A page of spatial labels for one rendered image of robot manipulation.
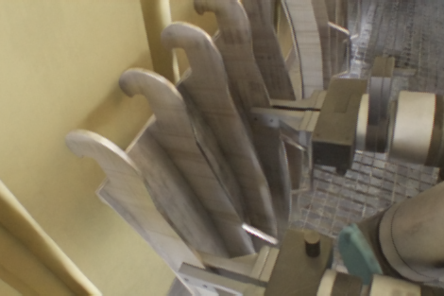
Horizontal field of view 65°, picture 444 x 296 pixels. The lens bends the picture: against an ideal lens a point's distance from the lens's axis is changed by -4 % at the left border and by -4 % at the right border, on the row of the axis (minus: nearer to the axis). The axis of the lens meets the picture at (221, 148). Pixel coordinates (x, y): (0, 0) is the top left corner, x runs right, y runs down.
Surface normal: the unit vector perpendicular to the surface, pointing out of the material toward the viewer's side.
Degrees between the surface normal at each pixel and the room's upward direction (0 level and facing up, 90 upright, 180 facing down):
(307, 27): 90
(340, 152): 90
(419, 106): 16
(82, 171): 90
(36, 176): 90
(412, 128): 48
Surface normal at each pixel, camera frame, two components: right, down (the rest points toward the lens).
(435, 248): -0.84, 0.46
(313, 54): -0.40, 0.72
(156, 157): 0.80, -0.04
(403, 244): -0.95, 0.23
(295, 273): -0.23, -0.68
